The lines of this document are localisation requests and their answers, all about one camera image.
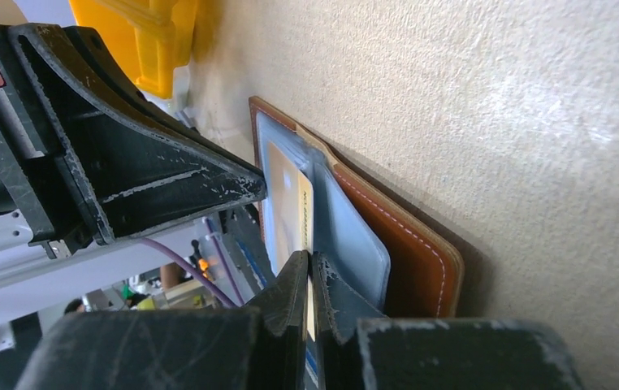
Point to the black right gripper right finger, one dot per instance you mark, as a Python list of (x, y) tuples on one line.
[(360, 348)]

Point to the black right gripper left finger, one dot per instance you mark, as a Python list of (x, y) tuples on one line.
[(260, 345)]

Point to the yellow bin with black cards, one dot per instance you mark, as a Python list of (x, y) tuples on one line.
[(148, 39)]

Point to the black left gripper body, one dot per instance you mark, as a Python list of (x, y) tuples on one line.
[(36, 109)]

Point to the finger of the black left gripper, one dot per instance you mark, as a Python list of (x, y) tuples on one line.
[(135, 169)]

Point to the black metal base rail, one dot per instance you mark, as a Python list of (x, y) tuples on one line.
[(247, 256)]

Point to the gold card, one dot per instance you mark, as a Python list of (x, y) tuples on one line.
[(292, 207)]

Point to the brown leather card holder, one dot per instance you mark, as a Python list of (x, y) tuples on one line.
[(426, 270)]

